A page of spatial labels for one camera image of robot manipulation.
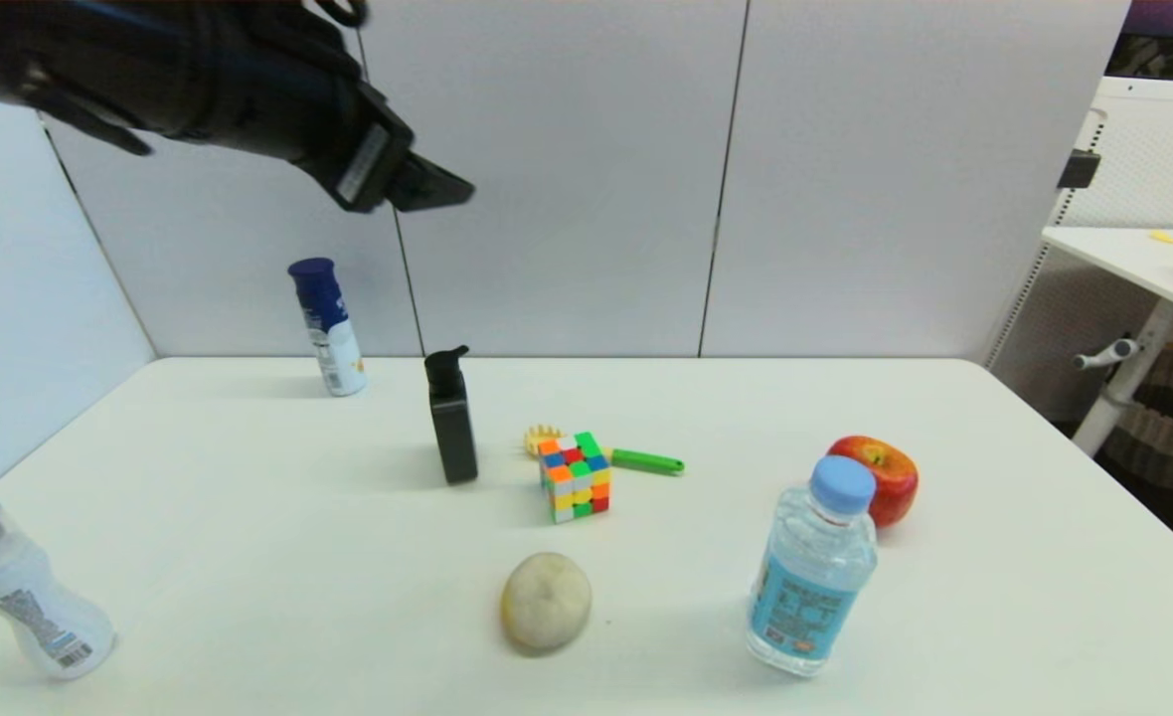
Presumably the clear water bottle blue cap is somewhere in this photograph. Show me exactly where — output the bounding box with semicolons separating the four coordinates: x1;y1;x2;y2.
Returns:
745;454;880;678

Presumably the yellow pasta fork green handle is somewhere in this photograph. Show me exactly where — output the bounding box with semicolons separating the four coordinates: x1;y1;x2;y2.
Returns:
524;425;687;477

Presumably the black pump bottle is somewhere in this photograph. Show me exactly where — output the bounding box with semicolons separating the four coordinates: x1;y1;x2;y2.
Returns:
424;345;480;486

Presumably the white side table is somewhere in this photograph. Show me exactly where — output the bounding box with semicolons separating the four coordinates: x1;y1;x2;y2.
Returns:
1041;228;1173;458

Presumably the pale round bread bun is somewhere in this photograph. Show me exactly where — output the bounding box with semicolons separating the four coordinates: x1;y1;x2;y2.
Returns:
501;551;593;653

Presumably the multicoloured rubiks cube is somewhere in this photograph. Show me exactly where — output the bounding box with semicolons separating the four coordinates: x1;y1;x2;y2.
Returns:
537;432;612;524

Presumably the white bottle grey cap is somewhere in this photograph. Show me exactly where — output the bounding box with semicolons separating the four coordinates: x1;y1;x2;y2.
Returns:
0;500;118;681

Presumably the white perforated partition panel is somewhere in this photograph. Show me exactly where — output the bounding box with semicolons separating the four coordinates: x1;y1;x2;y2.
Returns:
979;78;1173;424

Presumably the red apple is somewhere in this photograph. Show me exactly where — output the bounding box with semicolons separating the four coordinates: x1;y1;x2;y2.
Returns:
827;435;920;529

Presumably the blue and white spray can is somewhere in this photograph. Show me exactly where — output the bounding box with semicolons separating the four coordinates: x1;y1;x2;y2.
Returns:
288;258;369;398

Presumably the grey table crank handle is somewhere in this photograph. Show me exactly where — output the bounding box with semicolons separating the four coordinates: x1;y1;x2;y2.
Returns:
1072;339;1141;373

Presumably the black clip box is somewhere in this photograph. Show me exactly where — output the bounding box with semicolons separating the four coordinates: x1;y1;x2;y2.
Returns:
1055;151;1100;192

